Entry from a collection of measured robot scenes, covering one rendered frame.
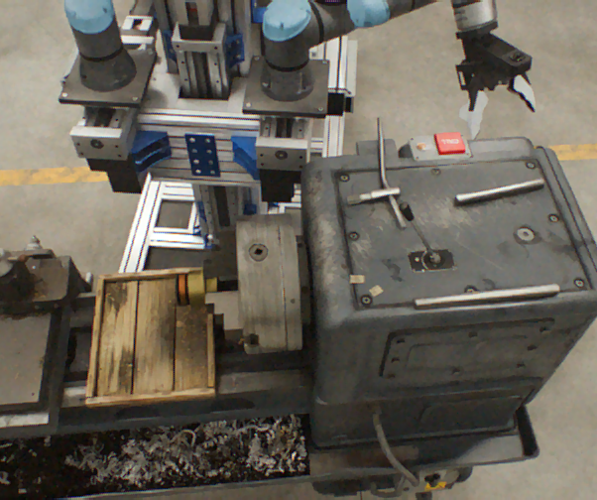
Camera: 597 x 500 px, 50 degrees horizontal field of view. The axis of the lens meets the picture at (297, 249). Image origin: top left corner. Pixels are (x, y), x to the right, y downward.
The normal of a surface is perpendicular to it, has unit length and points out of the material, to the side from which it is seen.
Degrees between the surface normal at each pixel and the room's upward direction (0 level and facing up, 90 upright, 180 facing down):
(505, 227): 0
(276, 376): 0
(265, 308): 52
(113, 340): 0
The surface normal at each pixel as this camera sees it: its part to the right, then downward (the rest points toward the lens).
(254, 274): 0.04, -0.18
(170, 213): 0.00, -0.58
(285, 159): -0.08, 0.81
